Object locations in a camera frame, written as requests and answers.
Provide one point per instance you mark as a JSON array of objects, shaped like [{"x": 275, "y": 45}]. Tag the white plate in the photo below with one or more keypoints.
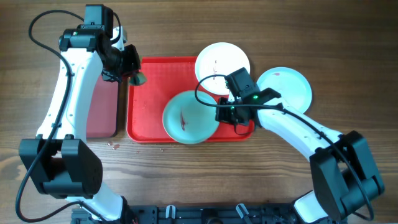
[{"x": 220, "y": 58}]

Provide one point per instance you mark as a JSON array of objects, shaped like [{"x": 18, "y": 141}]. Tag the green yellow sponge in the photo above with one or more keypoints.
[{"x": 137, "y": 79}]

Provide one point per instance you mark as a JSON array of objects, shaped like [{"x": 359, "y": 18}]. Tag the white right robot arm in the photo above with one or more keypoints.
[{"x": 344, "y": 173}]

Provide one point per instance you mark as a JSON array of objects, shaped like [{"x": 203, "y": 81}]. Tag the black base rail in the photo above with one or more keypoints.
[{"x": 278, "y": 213}]

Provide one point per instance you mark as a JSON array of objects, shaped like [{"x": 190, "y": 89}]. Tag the light blue plate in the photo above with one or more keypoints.
[
  {"x": 291, "y": 84},
  {"x": 189, "y": 117}
]

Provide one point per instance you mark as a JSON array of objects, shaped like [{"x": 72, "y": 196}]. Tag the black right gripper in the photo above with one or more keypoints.
[{"x": 221, "y": 116}]

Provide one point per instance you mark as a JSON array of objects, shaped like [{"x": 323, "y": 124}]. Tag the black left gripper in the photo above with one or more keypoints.
[{"x": 134, "y": 65}]

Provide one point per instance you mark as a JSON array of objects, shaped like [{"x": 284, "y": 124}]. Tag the black tray with water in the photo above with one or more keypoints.
[{"x": 102, "y": 119}]

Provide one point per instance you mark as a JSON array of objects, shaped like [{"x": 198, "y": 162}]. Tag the red plastic tray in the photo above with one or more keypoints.
[{"x": 167, "y": 77}]

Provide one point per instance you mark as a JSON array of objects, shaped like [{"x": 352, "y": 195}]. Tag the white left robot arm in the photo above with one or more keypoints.
[{"x": 58, "y": 160}]

